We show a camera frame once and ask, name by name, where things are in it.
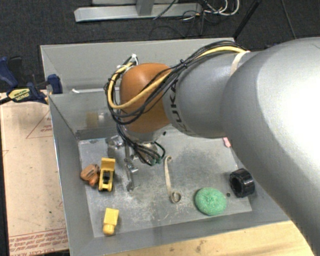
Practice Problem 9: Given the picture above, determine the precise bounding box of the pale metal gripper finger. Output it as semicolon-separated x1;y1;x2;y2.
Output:
123;157;141;192
106;135;125;158

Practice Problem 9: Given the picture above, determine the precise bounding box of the yellow toy vehicle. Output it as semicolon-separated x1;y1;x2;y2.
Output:
95;156;119;193

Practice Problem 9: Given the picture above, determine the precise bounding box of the orange-brown toy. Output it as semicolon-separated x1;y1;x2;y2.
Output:
79;163;102;188

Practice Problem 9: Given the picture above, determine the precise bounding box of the beige curled strip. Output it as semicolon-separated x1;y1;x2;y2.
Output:
162;154;182;205

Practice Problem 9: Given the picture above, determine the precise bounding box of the grey metal bin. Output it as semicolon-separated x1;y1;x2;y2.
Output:
40;24;293;256

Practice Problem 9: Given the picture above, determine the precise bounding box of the yellow plastic block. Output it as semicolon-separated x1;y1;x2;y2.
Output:
100;206;122;237

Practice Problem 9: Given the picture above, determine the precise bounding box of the green round scrubber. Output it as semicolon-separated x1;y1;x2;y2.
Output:
192;185;229;218

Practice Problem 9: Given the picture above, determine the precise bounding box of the brown cardboard board, red print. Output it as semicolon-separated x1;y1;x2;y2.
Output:
0;88;70;256

